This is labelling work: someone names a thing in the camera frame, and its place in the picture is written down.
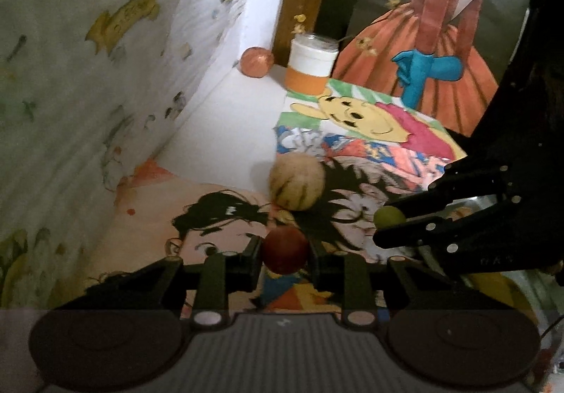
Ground green grape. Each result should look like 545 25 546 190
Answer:
373 206 406 230

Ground red cherry tomato back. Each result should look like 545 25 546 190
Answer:
263 226 308 276

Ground small striped pepino melon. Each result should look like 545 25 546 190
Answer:
269 152 325 211

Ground metal tray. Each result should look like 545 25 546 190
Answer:
436 195 497 221

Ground colourful cartoon drawing mat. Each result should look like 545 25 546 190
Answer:
83 78 543 324

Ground orange dress lady painting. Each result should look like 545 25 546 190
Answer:
333 0 530 136

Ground dried yellow flower twig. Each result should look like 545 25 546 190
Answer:
288 0 380 52

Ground white orange glass jar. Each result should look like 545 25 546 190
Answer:
285 33 338 96

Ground red apple by jar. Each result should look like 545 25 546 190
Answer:
240 47 274 79

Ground cartoon printed white cloth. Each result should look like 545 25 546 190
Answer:
1 0 247 308

